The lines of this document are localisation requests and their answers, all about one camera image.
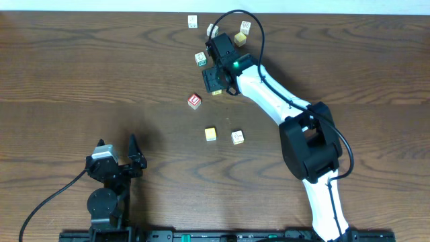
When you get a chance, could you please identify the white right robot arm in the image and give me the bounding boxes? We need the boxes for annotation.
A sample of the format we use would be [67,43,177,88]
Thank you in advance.
[202,34,349,241]

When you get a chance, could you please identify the white block teal side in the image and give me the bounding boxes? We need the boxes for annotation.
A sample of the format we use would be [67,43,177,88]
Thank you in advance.
[194,52,207,67]

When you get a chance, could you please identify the plain yellow block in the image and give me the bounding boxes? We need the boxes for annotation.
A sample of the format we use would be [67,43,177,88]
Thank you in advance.
[204,127,217,142]

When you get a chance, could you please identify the yellow topped block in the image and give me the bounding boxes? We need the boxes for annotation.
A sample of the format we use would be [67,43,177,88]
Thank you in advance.
[234,32,247,47]

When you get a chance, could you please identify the red letter U block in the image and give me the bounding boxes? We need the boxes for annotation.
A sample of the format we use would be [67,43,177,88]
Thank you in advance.
[187,94,202,110]

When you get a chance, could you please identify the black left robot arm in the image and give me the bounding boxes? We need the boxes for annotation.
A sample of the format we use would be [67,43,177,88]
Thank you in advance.
[85,134,147,242]

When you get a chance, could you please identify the white patterned block top right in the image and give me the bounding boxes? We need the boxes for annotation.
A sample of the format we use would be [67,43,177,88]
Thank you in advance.
[240,21,251,35]

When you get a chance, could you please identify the white block yellow edge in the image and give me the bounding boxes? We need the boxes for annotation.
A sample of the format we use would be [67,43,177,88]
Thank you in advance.
[231,130,245,145]

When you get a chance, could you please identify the white block yellow side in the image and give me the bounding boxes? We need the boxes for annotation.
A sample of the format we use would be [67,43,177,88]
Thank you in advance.
[212,89,222,95]

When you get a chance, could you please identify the white block tilted top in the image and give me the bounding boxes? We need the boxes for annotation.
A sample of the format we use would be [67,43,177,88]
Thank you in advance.
[206,24,219,38]

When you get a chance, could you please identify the white block top left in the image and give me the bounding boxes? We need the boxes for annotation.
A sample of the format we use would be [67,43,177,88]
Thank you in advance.
[187,15,198,28]

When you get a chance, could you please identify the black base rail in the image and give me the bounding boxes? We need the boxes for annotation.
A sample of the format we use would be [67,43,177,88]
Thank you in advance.
[58,229,396,242]

